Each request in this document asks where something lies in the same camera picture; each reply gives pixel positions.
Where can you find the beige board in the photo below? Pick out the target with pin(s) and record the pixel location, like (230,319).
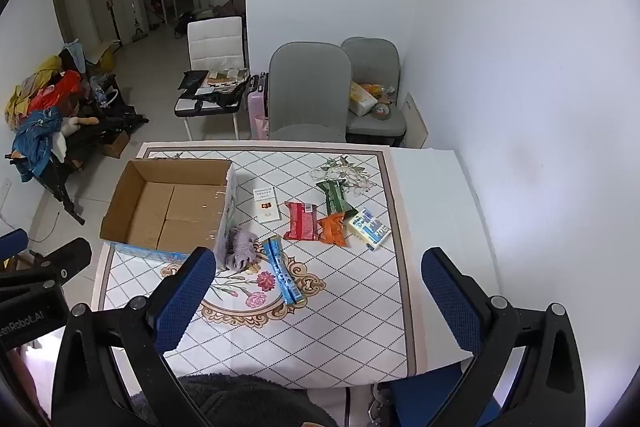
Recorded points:
(416,122)

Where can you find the green snack packet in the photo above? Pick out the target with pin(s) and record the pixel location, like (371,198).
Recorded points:
(335,197)

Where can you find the yellow and white tissue pack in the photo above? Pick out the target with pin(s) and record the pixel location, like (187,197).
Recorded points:
(361,99)

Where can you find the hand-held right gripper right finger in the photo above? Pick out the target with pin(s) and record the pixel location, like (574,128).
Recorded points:
(450,299)

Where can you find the brown tape roll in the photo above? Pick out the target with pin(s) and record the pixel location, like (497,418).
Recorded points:
(382,111)

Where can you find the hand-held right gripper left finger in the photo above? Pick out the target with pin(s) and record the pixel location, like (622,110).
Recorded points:
(185,289)

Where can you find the grey upholstered chair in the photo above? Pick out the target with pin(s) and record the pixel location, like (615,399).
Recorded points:
(372,57)
(307,92)

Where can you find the purple plush toy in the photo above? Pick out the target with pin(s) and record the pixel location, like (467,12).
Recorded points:
(241,249)

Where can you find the person's dark fleece clothing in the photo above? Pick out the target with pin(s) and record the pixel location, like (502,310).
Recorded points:
(240,402)

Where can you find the white padded chair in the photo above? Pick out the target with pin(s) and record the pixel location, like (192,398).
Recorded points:
(215,39)

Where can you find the pink suitcase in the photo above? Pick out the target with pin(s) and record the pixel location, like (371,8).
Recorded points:
(257,107)

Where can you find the blue denim garment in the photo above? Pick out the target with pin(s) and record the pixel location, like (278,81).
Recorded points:
(35,137)

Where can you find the long blue snack packet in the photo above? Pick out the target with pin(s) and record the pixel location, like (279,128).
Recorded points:
(282,269)

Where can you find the black bag with papers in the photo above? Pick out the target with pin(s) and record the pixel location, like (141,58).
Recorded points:
(210,99)

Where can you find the red plastic bag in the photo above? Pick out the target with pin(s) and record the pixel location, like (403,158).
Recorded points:
(55,89)

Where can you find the white and blue tissue pack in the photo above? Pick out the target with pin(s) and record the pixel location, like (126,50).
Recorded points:
(369,229)

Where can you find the floral printed tablecloth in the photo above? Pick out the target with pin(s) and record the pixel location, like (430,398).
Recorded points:
(345,307)

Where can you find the black folding rack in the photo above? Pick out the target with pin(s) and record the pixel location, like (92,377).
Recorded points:
(100,124)

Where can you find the orange snack packet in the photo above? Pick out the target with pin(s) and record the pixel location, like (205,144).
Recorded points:
(332,231)

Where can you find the blue fabric seat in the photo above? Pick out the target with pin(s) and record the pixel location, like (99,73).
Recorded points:
(430,399)

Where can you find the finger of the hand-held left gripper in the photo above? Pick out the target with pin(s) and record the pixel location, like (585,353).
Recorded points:
(14,243)
(65,257)

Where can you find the white flat card box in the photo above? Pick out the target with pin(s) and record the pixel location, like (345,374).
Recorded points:
(266,204)

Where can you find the pile of clothes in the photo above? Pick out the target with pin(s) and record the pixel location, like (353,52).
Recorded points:
(35,82)

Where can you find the small brown cardboard box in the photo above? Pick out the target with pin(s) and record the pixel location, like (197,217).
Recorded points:
(115,144)

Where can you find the red snack packet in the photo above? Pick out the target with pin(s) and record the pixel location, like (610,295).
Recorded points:
(301,222)

